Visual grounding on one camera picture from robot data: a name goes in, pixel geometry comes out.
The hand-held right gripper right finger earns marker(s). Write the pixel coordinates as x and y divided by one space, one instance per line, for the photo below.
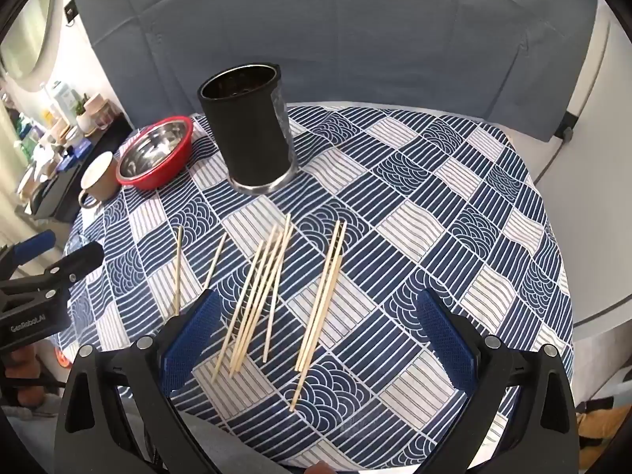
447 343

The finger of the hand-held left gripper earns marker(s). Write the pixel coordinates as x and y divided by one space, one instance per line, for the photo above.
34 244
79 259

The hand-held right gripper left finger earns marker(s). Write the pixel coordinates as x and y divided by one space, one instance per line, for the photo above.
192 340

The set of wooden chopsticks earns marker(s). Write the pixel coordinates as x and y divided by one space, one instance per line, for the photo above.
319 301

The black cylindrical utensil holder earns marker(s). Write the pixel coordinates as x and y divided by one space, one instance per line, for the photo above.
252 143

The person's left hand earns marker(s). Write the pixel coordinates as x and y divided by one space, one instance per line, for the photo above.
24 370

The beige mug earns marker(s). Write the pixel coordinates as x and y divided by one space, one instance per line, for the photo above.
101 182

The red bowl with steel inside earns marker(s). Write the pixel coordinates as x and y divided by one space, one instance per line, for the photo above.
148 177

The blue white patterned tablecloth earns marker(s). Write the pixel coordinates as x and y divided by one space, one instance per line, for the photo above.
444 207

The small potted plant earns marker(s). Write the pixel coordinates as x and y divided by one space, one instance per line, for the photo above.
82 116

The white bottle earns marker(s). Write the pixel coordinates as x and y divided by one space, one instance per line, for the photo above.
61 96

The black clip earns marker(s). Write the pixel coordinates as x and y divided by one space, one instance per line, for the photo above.
566 129

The grey fabric backdrop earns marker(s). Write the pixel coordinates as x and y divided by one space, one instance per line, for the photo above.
345 34

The oval wall mirror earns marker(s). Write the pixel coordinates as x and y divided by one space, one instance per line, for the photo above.
29 49

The black wall switch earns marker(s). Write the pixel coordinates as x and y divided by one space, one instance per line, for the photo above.
71 12

